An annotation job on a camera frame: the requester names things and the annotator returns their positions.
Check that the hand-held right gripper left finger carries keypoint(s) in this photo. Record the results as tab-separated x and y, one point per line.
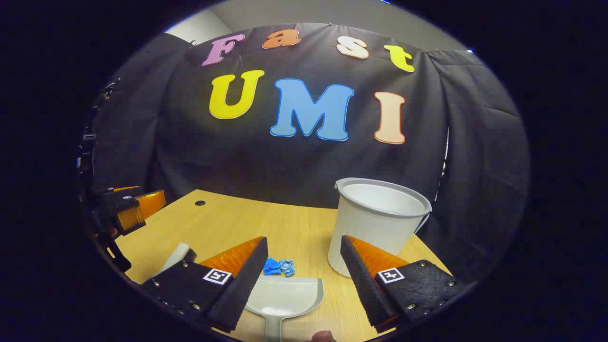
242	289

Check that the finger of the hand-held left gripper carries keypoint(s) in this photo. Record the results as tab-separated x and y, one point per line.
118	203
121	190

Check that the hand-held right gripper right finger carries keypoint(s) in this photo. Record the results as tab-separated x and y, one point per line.
363	285

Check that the dark blue paper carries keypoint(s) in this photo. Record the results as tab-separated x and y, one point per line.
270	267

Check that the grey plastic dustpan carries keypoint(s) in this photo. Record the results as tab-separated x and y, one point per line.
285	299

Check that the light blue paper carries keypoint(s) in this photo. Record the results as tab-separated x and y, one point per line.
287	267

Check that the white plastic garbage bin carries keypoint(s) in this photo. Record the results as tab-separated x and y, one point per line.
370	228

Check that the small grey broom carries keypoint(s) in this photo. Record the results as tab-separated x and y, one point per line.
175	256

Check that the wooden desktop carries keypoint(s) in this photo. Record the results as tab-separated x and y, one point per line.
294	228

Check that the black backdrop cloth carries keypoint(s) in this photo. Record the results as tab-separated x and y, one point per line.
190	152

